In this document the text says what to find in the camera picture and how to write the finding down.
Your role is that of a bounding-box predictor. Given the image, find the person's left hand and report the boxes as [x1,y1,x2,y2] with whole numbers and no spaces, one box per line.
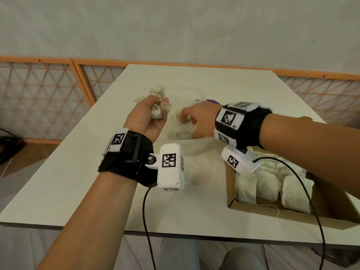
[123,94,171,144]

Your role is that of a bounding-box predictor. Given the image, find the person's right hand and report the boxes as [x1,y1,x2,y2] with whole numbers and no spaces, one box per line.
[180,101,224,140]

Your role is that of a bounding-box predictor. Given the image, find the bunch of tea bags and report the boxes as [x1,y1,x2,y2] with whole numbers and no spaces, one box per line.
[134,85,173,120]

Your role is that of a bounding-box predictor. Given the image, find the clear plastic container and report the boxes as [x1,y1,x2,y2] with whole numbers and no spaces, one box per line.
[166,86,214,149]

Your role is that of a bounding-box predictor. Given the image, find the rows of packed tea bags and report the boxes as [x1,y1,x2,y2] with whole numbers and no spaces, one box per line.
[235,147,315,215]

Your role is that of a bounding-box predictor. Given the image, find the brown paper box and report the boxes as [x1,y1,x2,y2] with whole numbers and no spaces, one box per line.
[225,116,360,231]

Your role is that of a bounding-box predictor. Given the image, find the person's right forearm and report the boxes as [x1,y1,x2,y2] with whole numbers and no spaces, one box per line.
[258,114,360,200]

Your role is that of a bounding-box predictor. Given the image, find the person's left forearm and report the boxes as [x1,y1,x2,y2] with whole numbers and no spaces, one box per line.
[36,172,138,270]

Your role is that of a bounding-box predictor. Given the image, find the black marker wristband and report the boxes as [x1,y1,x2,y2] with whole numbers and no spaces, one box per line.
[97,127,155,188]
[214,102,273,151]

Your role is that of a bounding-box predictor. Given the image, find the orange lattice fence panel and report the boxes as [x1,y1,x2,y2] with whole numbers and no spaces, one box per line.
[72,58,360,130]
[0,55,96,145]

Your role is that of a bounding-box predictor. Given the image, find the grey trousers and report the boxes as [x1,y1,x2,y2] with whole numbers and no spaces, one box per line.
[219,247,268,270]

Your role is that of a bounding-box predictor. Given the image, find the dark grey floor object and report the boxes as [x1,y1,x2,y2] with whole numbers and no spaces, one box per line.
[309,246,360,269]

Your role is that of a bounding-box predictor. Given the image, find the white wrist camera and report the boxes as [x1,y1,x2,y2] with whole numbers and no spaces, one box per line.
[220,145,264,177]
[145,143,185,192]

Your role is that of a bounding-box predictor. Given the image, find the black cable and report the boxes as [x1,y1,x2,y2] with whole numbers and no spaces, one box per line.
[252,156,327,270]
[142,182,158,270]

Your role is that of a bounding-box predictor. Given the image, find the bundle of black cables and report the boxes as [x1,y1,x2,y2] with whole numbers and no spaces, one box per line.
[0,128,26,166]

